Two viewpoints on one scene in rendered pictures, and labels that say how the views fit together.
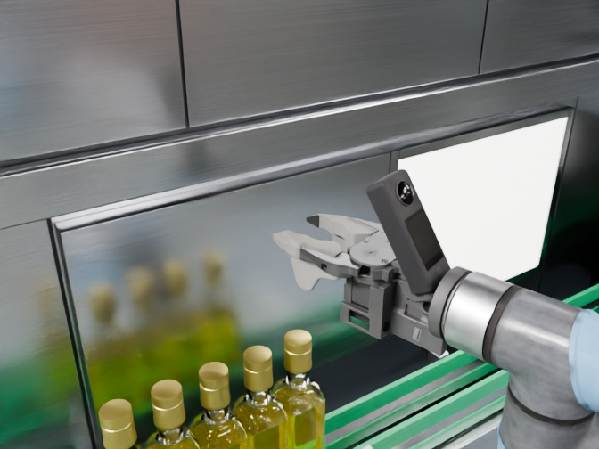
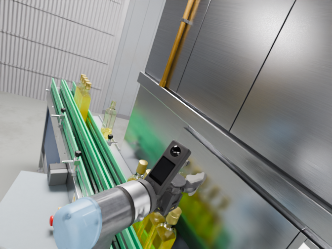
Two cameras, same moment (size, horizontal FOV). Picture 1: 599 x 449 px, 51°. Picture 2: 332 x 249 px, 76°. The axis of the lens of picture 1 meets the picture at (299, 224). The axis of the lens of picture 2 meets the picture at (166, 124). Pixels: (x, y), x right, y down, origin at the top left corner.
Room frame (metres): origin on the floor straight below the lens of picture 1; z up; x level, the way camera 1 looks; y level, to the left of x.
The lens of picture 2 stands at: (0.46, -0.49, 1.60)
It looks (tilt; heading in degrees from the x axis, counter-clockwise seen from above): 21 degrees down; 84
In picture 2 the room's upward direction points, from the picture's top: 21 degrees clockwise
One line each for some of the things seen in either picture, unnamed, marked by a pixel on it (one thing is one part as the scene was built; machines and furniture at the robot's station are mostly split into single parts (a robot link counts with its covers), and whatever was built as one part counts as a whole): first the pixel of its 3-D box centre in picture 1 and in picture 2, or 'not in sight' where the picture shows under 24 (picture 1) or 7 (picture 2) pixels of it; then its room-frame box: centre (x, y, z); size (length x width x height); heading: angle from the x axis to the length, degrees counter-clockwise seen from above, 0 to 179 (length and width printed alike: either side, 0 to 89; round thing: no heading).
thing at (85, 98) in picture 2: not in sight; (84, 102); (0.03, 0.92, 1.02); 0.06 x 0.06 x 0.28; 33
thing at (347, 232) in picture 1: (341, 243); (194, 186); (0.63, -0.05, 1.29); 0.09 x 0.03 x 0.06; 36
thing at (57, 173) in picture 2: not in sight; (57, 174); (0.12, 0.42, 0.79); 0.08 x 0.08 x 0.08; 33
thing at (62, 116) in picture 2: not in sight; (57, 117); (-0.05, 0.73, 0.94); 0.07 x 0.04 x 0.13; 33
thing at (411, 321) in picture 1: (404, 289); (157, 191); (0.53, -0.11, 1.29); 0.12 x 0.08 x 0.09; 49
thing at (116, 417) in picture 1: (118, 424); (142, 166); (0.50, 0.19, 1.14); 0.04 x 0.04 x 0.04
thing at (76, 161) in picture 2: not in sight; (70, 163); (0.20, 0.34, 0.94); 0.07 x 0.04 x 0.13; 33
